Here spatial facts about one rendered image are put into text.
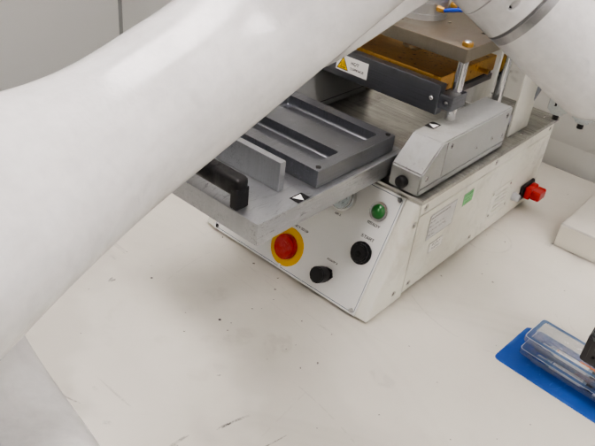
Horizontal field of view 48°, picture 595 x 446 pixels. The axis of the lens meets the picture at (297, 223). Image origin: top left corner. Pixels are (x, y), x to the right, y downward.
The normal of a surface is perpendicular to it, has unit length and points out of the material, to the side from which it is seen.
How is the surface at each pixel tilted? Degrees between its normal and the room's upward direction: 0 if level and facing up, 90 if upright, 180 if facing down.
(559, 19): 75
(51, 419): 18
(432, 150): 41
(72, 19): 90
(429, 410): 0
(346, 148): 0
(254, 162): 90
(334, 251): 65
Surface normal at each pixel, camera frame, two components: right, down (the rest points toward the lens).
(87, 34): 0.74, 0.43
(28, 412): 0.16, -0.90
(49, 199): 0.78, -0.37
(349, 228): -0.56, -0.03
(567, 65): -0.29, 0.66
